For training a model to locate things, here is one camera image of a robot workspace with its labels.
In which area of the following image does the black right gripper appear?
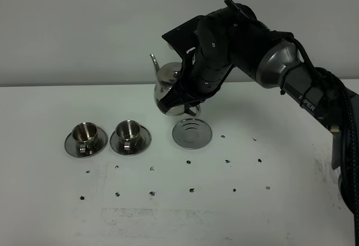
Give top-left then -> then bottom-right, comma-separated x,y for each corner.
158,8 -> 266,115

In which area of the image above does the right stainless steel saucer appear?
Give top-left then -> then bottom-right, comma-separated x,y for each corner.
110,125 -> 151,156

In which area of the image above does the right stainless steel teacup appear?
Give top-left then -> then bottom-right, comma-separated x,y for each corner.
115,120 -> 141,152

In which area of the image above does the left stainless steel teacup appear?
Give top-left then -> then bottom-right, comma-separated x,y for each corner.
71,122 -> 99,154

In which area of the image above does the stainless steel teacup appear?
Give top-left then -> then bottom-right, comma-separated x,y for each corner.
71,122 -> 99,154
115,120 -> 141,152

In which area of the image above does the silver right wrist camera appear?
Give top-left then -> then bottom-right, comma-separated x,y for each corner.
224,0 -> 257,21

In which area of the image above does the left stainless steel saucer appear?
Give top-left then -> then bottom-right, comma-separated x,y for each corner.
65,127 -> 108,159

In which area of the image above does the stainless steel teapot saucer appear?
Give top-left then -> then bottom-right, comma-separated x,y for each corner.
172,118 -> 213,150

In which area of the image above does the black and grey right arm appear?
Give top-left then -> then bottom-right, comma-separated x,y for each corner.
157,5 -> 358,215

